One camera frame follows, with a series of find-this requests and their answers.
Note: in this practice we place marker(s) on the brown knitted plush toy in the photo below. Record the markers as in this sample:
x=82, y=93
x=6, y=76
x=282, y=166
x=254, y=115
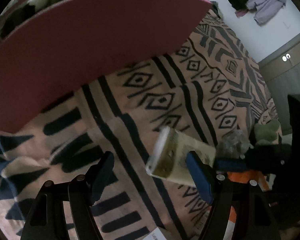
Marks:
x=22, y=14

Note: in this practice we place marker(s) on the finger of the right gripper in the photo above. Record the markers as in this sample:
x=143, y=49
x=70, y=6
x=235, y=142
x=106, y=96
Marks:
x=231, y=165
x=253, y=178

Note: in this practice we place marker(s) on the long white product box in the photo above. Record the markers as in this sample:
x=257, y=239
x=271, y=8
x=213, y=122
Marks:
x=158, y=234

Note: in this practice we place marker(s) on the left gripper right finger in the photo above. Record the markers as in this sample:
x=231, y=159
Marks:
x=202, y=175

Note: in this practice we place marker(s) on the lilac hoodie on hook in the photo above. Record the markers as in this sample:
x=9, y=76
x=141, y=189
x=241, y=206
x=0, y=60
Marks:
x=264, y=10

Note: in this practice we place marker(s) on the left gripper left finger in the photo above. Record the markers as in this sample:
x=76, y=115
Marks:
x=97, y=177

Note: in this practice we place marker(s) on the pink cardboard box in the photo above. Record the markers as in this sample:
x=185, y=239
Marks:
x=75, y=41

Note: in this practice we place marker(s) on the peach black patterned blanket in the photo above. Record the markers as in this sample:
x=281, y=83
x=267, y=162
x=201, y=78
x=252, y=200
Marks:
x=208, y=88

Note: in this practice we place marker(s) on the small beige product box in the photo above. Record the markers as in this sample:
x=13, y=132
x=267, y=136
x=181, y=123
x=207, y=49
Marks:
x=168, y=160

